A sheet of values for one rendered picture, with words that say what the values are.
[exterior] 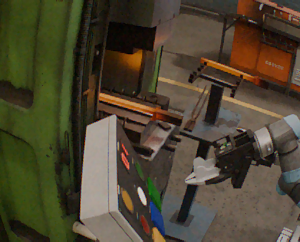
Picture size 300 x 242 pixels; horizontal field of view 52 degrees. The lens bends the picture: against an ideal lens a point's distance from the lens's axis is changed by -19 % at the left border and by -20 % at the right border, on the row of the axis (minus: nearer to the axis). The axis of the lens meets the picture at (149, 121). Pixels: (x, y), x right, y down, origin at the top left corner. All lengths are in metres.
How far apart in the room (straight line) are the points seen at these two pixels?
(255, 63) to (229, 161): 4.03
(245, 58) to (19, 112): 4.07
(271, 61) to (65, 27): 4.15
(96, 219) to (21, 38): 0.64
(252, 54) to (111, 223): 4.33
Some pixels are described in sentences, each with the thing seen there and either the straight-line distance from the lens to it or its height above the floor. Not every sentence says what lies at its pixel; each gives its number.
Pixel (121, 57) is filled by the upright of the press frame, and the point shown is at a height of 1.09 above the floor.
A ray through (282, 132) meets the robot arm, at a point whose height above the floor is 1.24.
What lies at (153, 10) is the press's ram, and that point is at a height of 1.43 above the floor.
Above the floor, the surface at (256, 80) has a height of 1.03.
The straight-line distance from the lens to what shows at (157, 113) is 1.33.
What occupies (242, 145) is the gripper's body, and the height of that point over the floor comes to 1.18.
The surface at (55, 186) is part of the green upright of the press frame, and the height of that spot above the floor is 0.88.
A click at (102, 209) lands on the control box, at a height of 1.19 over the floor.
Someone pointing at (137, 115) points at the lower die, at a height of 0.99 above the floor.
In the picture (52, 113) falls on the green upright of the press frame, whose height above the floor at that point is 1.15.
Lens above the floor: 1.63
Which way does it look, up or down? 29 degrees down
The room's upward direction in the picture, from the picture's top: 9 degrees clockwise
